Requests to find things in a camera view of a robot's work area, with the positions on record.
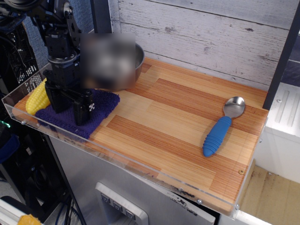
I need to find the clear acrylic table guard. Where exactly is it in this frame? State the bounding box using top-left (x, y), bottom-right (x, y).
top-left (1, 39), bottom-right (268, 220)

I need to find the black plastic crate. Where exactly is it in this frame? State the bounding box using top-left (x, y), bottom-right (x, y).
top-left (0, 24), bottom-right (38, 90)

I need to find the yellow toy corn cob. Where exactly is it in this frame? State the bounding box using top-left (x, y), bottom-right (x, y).
top-left (25, 78), bottom-right (50, 115)

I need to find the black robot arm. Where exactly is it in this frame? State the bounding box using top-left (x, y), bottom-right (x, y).
top-left (0, 0), bottom-right (94, 126)

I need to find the yellow object bottom left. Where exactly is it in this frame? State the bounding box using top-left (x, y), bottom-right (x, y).
top-left (17, 214), bottom-right (42, 225)

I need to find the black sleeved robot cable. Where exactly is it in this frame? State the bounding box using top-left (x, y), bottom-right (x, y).
top-left (0, 11), bottom-right (26, 32)

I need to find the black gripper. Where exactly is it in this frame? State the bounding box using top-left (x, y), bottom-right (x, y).
top-left (43, 61), bottom-right (95, 126)

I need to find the stainless steel toy fridge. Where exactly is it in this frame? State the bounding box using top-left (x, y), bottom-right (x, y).
top-left (50, 137), bottom-right (219, 225)

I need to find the purple towel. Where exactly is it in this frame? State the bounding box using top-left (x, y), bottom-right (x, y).
top-left (35, 89), bottom-right (120, 139)

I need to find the white toy sink counter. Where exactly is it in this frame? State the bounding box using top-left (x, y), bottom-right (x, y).
top-left (254, 83), bottom-right (300, 183)

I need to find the blue handled metal spoon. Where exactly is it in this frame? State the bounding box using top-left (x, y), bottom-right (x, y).
top-left (202, 97), bottom-right (245, 157)

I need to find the dark vertical post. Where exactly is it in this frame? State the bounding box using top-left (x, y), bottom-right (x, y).
top-left (262, 1), bottom-right (300, 110)

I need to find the stainless steel bowl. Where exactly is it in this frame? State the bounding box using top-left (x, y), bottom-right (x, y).
top-left (135, 43), bottom-right (145, 81)

